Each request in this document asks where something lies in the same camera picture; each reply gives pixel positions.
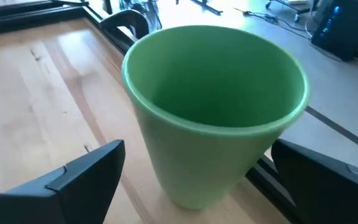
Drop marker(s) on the black stand leg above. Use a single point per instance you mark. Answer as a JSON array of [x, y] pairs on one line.
[[208, 7]]

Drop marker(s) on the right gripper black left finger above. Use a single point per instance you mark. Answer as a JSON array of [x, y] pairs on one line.
[[57, 199]]

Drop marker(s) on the black computer tower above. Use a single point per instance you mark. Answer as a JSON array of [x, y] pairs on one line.
[[346, 31]]

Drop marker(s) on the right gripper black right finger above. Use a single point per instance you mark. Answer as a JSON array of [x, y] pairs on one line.
[[328, 193]]

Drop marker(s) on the green plastic cup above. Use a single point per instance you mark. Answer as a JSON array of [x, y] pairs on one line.
[[197, 155]]

